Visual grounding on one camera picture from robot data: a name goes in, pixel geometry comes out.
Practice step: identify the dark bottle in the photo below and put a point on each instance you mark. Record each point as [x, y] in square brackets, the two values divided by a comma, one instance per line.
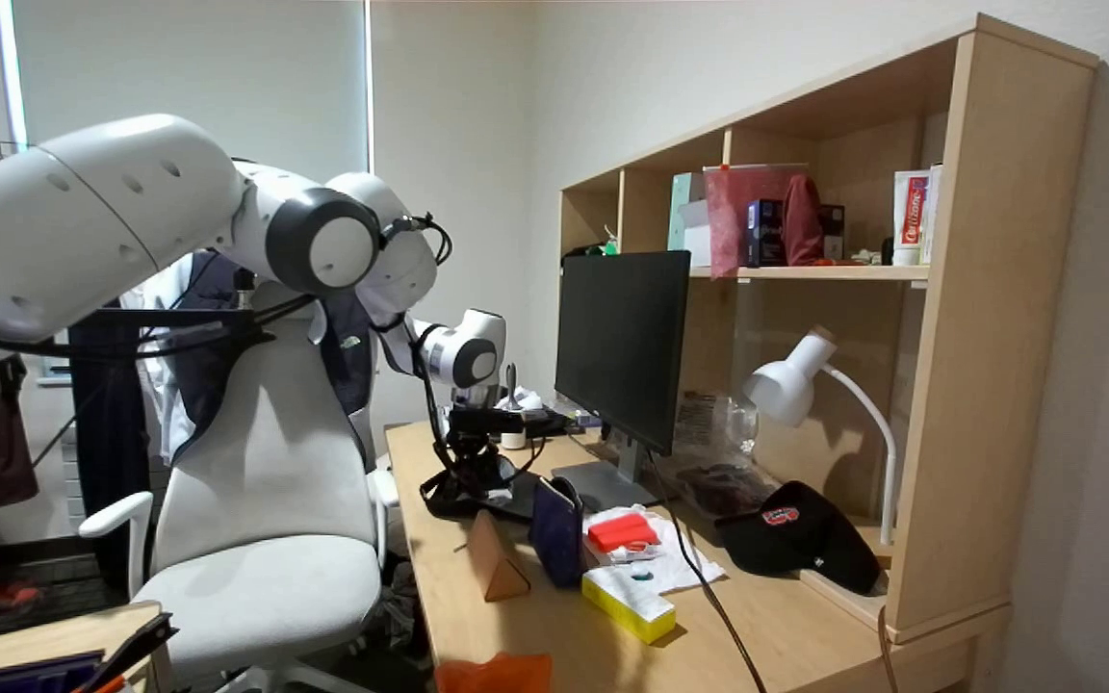
[763, 234]

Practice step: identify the silver monitor stand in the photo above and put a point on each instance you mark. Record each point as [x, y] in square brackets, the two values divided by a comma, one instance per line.
[597, 487]

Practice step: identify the white desk lamp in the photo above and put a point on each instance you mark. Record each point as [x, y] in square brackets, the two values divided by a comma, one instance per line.
[815, 340]

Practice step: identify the yellow white box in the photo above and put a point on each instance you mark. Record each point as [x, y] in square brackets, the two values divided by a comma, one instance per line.
[632, 609]

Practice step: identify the orange translucent plastic piece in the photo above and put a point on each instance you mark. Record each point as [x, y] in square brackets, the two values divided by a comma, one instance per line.
[498, 674]

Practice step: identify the white plastic bag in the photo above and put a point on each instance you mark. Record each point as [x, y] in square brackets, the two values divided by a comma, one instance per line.
[686, 569]

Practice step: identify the red bag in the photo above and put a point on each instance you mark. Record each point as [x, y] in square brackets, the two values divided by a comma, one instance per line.
[728, 216]

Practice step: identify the white toiletry pack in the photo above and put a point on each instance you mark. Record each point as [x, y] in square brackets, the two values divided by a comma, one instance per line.
[909, 216]
[935, 216]

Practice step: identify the black cap with red logo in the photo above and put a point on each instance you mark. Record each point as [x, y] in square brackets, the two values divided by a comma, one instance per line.
[812, 546]

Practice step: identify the wooden shelf unit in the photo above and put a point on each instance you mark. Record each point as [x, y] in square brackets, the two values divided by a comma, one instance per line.
[990, 388]

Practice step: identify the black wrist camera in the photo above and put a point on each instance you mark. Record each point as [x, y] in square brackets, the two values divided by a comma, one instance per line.
[509, 420]

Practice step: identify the black computer monitor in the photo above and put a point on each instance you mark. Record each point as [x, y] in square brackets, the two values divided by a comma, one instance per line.
[618, 349]

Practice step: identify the brown rectangular block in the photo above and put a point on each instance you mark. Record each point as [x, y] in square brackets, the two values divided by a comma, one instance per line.
[498, 573]

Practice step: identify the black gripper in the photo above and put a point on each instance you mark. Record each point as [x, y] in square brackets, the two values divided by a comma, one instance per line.
[486, 451]

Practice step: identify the wooden box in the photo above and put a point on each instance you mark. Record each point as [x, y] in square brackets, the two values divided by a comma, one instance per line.
[27, 641]

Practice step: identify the white teal box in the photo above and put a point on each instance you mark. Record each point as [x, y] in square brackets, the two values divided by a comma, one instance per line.
[686, 222]

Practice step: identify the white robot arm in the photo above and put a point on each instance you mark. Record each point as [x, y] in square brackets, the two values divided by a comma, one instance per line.
[93, 216]

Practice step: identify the navy dotted pencil case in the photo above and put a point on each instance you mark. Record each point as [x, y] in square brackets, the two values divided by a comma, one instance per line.
[557, 532]

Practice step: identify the dark small container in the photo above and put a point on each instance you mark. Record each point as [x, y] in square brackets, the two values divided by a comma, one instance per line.
[835, 234]

